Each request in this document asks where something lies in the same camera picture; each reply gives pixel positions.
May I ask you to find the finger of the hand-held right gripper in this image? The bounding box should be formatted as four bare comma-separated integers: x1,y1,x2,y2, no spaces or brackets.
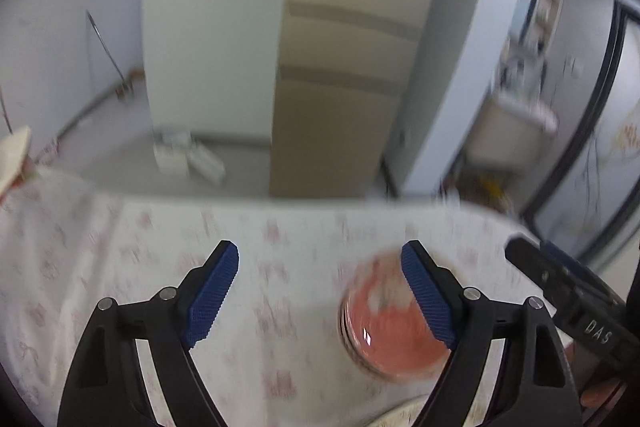
504,234,576,308
540,241,626,303

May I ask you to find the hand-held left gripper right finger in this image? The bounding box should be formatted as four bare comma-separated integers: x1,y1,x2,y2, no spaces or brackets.
401,240,583,427

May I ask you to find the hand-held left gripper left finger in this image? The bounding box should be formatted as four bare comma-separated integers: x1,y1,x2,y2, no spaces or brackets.
57,240,240,427

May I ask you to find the white black-rimmed plate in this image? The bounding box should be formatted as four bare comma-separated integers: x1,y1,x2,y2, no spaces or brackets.
367,394,436,427

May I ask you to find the person's right hand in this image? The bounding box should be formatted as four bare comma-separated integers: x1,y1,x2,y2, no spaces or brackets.
580,377,628,409

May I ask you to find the yellow plastic item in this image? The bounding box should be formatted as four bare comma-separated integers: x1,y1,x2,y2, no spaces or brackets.
475,177,506,202

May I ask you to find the pink printed tablecloth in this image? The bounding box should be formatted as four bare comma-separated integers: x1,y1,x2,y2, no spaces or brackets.
0,167,566,427

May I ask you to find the patterned frosted glass door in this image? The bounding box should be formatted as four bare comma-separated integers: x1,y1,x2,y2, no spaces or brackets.
535,22,640,253

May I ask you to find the beige vanity cabinet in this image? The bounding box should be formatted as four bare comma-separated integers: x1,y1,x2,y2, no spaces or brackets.
467,94,558,170

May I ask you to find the white and pink cloth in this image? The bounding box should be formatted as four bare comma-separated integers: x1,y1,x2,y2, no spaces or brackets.
525,104,560,132

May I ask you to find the white cardboard box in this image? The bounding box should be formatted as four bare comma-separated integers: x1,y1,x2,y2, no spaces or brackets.
152,133,193,175

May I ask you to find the small cardboard box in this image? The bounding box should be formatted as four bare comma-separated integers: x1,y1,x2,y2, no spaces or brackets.
116,67,146,100

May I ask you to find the bathroom mirror cabinet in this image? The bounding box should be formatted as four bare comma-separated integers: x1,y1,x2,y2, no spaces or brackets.
517,0,561,52

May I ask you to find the gold refrigerator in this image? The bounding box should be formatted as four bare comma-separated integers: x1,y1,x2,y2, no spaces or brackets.
270,0,451,198

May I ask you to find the thin dark pole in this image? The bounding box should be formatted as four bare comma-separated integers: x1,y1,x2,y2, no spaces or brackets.
0,92,13,135

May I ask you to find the metal mop pole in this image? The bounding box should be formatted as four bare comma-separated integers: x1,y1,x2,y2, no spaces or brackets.
86,9,131,98

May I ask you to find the black door frame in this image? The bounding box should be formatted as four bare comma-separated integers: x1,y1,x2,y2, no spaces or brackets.
520,0,640,258

